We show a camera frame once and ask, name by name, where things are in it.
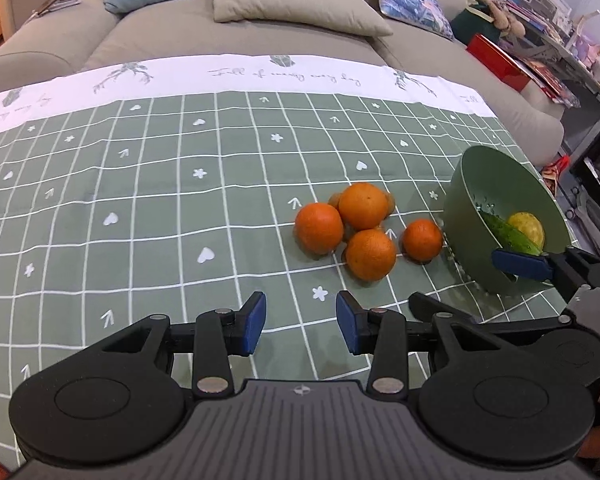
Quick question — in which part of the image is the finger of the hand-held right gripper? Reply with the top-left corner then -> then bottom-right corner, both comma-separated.
491,246 -> 600,302
409,292 -> 576,337

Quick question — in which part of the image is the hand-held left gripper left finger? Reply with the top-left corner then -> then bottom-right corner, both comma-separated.
87,291 -> 267,401

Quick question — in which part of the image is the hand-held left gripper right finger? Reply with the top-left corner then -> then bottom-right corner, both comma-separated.
336,291 -> 506,401

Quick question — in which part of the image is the green cucumber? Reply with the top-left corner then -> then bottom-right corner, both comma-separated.
480,210 -> 545,256

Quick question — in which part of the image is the yellow pear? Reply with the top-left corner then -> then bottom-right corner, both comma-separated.
507,211 -> 547,246

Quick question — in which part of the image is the orange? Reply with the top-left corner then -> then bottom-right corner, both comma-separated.
338,183 -> 392,231
402,218 -> 444,262
294,202 -> 345,255
344,229 -> 397,281

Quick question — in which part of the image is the green colander bowl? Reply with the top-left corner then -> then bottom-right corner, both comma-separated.
441,146 -> 573,297

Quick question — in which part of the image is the red gift bag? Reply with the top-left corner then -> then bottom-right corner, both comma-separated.
542,155 -> 571,196

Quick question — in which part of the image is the dark shelf unit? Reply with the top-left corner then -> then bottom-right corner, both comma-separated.
565,105 -> 600,261

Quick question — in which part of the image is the green checked tablecloth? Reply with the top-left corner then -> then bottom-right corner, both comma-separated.
0,54 -> 581,461

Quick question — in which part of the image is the pile of magazines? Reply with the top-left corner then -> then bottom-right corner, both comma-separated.
525,57 -> 581,108

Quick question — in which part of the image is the red box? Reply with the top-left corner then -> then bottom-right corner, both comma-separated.
466,32 -> 536,93

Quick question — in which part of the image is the cluttered grey shelf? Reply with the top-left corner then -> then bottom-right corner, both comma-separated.
495,0 -> 600,111

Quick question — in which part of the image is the beige plush toy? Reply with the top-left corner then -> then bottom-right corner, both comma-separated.
480,0 -> 526,36

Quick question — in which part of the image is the beige sofa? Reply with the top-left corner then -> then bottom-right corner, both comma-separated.
0,0 -> 566,161

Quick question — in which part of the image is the beige pillow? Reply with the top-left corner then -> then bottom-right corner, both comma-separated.
212,0 -> 395,38

